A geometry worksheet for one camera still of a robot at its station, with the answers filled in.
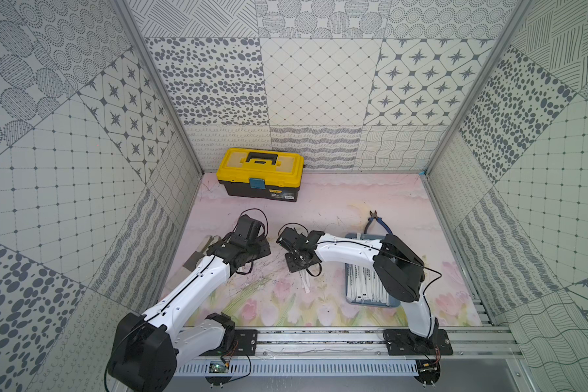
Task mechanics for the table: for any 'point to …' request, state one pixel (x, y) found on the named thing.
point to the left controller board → (218, 367)
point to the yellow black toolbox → (260, 174)
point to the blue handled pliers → (373, 216)
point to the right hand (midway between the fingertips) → (298, 264)
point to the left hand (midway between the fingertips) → (264, 241)
